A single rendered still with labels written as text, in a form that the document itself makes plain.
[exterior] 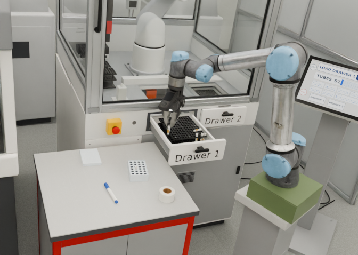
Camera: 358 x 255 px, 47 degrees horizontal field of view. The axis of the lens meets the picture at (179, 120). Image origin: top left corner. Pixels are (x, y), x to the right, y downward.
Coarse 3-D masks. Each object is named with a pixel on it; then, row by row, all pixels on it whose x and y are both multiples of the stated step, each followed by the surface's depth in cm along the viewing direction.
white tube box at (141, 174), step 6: (132, 162) 199; (138, 162) 201; (144, 162) 200; (132, 168) 195; (138, 168) 195; (144, 168) 196; (132, 174) 190; (138, 174) 190; (144, 174) 191; (132, 180) 191; (138, 180) 191; (144, 180) 192
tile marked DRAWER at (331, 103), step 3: (330, 99) 243; (330, 102) 243; (333, 102) 242; (336, 102) 242; (339, 102) 241; (342, 102) 241; (327, 105) 243; (330, 105) 242; (333, 105) 242; (336, 105) 241; (339, 105) 241; (342, 105) 240; (336, 108) 241; (339, 108) 240; (342, 108) 240
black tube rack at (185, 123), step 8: (160, 120) 218; (168, 120) 220; (184, 120) 222; (160, 128) 218; (176, 128) 213; (184, 128) 215; (192, 128) 215; (168, 136) 211; (176, 136) 206; (184, 136) 206
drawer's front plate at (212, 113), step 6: (210, 108) 232; (216, 108) 233; (222, 108) 234; (228, 108) 235; (234, 108) 237; (240, 108) 239; (246, 108) 241; (204, 114) 231; (210, 114) 232; (216, 114) 234; (234, 114) 239; (240, 114) 241; (204, 120) 233; (210, 120) 234; (216, 120) 236; (234, 120) 241; (240, 120) 243; (204, 126) 235; (210, 126) 237
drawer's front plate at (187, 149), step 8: (176, 144) 193; (184, 144) 194; (192, 144) 195; (200, 144) 197; (208, 144) 199; (216, 144) 201; (224, 144) 203; (176, 152) 194; (184, 152) 196; (192, 152) 198; (208, 152) 202; (216, 152) 204; (168, 160) 196; (176, 160) 196; (184, 160) 198; (192, 160) 200; (200, 160) 202; (208, 160) 204
